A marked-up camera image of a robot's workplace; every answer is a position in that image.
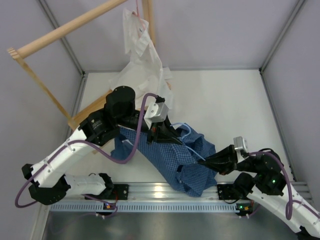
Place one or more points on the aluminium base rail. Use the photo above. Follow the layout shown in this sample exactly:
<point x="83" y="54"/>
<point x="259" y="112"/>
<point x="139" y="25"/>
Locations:
<point x="158" y="192"/>

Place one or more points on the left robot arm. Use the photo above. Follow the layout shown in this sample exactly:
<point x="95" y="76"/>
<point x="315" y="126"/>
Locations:
<point x="47" y="181"/>

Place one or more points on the aluminium frame post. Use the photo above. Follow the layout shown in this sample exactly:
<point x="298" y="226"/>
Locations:
<point x="44" y="6"/>
<point x="297" y="8"/>

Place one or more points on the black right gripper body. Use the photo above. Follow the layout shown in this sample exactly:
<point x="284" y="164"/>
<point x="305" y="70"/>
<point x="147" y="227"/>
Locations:
<point x="245" y="164"/>

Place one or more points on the aluminium frame post left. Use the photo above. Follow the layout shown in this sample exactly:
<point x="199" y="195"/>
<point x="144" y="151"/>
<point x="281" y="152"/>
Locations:
<point x="44" y="6"/>

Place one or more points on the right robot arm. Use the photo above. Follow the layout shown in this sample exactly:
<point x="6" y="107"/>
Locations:
<point x="263" y="180"/>

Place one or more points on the pink wire hanger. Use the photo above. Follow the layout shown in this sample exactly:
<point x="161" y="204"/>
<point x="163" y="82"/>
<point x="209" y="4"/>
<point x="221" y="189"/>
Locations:
<point x="145" y="19"/>

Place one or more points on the wooden clothes rack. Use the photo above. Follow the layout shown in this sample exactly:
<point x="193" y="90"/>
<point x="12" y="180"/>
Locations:
<point x="31" y="126"/>

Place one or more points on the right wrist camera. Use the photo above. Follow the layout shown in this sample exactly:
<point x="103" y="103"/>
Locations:
<point x="240" y="144"/>

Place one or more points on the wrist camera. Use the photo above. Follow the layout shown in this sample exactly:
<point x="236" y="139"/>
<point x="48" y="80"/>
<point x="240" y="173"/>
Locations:
<point x="240" y="144"/>
<point x="156" y="112"/>

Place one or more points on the slotted cable duct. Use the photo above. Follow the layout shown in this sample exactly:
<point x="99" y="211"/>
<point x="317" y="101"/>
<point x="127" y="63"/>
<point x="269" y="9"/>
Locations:
<point x="86" y="206"/>

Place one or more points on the white shirt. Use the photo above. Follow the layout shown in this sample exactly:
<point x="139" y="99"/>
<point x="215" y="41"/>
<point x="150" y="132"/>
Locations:
<point x="144" y="73"/>

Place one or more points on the aluminium frame post right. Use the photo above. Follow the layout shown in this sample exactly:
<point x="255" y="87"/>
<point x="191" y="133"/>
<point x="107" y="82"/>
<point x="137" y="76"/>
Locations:
<point x="297" y="8"/>

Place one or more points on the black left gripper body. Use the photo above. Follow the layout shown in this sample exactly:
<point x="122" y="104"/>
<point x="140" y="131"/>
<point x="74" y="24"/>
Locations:
<point x="131" y="121"/>

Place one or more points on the blue checked shirt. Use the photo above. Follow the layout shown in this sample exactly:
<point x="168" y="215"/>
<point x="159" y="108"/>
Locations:
<point x="178" y="165"/>

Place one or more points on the blue wire hanger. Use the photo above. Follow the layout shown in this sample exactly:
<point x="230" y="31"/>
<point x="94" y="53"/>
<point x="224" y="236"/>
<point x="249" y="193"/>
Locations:
<point x="186" y="135"/>

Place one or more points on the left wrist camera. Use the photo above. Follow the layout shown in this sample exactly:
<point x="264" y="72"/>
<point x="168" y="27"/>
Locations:
<point x="156" y="112"/>

